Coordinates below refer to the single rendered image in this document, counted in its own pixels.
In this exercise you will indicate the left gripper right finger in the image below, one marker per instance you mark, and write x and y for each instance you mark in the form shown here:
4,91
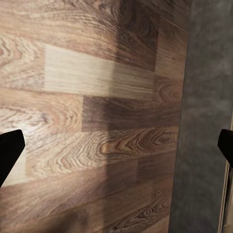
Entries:
225,144

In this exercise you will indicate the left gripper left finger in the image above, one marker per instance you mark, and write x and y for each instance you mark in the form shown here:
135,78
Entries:
12,145

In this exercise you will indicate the bed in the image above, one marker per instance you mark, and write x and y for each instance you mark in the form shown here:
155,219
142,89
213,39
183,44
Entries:
202,192

